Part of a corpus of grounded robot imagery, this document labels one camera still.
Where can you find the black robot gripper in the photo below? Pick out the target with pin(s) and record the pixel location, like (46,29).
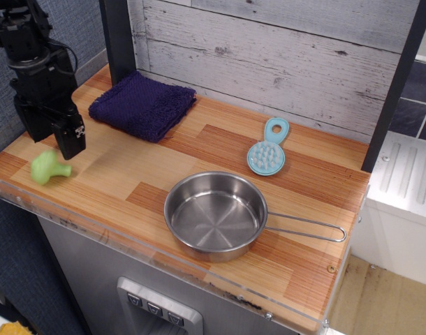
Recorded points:
(44,87)

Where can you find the green toy cauliflower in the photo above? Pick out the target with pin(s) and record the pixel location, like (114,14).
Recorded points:
(46,165)

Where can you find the stainless steel pan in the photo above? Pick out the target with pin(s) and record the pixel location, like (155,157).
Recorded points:
(218,216)

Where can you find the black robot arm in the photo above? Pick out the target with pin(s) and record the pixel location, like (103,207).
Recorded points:
(25,32)

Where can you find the clear acrylic table edge guard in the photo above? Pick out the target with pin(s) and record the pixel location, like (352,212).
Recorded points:
(147,226)

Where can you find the purple folded towel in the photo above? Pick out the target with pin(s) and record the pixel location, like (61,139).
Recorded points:
(143,107)

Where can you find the silver cabinet with button panel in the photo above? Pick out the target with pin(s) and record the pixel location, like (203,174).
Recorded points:
(127,287)

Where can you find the yellow object in corner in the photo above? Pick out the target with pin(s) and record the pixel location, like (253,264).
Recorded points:
(14,328)

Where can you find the light blue scalp brush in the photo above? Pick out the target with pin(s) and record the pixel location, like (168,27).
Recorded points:
(266,157)

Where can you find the white ribbed box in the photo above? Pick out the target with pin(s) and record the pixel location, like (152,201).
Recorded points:
(391,231)

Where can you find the black left frame post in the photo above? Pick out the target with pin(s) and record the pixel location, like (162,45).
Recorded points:
(118,38)

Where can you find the black frame post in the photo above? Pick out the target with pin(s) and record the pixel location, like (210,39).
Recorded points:
(118,38)
(408,55)

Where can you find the black right frame post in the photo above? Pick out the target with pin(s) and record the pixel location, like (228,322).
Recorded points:
(408,55)

